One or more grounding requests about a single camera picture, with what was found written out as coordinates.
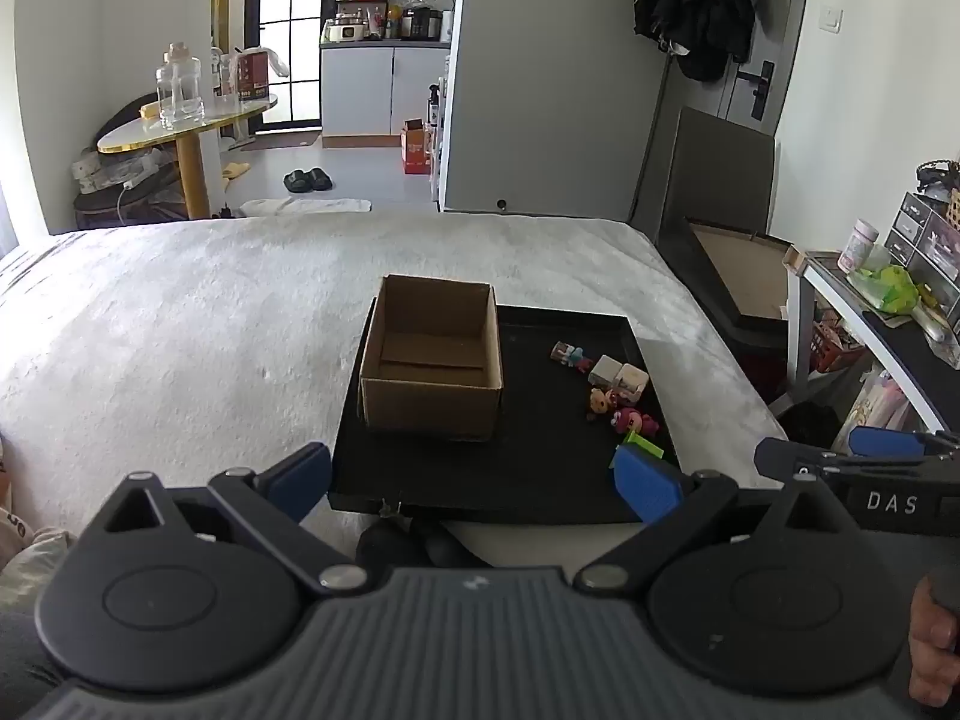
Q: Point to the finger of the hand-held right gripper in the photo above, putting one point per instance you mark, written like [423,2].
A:
[889,441]
[780,457]

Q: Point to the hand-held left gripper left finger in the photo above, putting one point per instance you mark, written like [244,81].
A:
[296,476]

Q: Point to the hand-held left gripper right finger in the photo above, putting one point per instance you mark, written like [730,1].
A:
[645,484]

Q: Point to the green charger plug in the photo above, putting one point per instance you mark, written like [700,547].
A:
[643,445]

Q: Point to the yellow brown toy figure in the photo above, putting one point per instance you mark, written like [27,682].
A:
[600,400]

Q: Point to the black tray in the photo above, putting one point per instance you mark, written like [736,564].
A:
[540,465]

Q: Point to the beige charger plug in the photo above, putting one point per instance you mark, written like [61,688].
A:
[632,377]

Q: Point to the white charger plug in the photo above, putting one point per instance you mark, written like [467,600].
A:
[604,371]

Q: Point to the blue and red toy figure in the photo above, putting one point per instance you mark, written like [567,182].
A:
[577,358]

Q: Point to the brown cardboard box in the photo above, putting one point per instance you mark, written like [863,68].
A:
[427,409]

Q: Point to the person's right hand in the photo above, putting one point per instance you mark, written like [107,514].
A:
[930,652]

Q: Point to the pink white shopping bag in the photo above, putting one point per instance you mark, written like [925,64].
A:
[877,405]

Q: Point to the black bag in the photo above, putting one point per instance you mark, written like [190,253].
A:
[814,424]

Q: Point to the white side table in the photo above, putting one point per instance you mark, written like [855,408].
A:
[892,345]

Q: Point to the red basket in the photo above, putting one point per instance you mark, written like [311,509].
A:
[836,349]

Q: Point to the green plastic bag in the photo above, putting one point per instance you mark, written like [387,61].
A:
[892,289]

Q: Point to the black framed brown board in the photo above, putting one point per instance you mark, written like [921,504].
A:
[739,270]

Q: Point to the white pink bottle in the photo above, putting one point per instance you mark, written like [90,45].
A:
[857,247]

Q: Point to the grey drawer organizer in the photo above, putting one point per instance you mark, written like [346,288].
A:
[926,232]

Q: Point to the white floor towel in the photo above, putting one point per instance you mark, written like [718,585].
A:
[307,206]

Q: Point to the beige printed cloth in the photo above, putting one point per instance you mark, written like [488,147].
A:
[30,562]

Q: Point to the grey leaning board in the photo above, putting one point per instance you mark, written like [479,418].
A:
[712,172]

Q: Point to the dark chair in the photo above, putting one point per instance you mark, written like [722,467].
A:
[150,202]

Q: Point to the yellow slipper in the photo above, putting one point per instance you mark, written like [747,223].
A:
[236,171]

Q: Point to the round gold-rimmed table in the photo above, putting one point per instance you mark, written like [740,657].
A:
[195,180]

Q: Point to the brown doormat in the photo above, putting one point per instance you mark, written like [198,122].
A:
[289,142]

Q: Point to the white power strip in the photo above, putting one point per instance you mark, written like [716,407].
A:
[126,182]

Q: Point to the coat stand pole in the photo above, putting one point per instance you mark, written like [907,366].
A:
[652,135]

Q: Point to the orange carton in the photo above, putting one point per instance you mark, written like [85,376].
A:
[414,150]

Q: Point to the white kitchen cabinet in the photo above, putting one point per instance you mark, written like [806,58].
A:
[360,90]

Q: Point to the spray bottle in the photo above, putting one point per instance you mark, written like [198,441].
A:
[433,105]

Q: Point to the large clear glass jar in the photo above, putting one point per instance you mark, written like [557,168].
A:
[180,90]

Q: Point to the red brown canister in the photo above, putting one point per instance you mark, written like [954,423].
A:
[253,75]

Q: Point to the grey door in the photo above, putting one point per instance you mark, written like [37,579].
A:
[784,15]

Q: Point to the white rice cooker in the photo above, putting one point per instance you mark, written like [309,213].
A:
[347,31]

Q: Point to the black framed glass door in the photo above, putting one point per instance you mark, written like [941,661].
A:
[259,30]

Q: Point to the black hanging jacket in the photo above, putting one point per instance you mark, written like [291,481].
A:
[690,0]

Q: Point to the black cooker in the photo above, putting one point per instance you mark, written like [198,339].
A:
[420,24]

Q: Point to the white light switch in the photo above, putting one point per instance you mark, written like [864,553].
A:
[831,19]

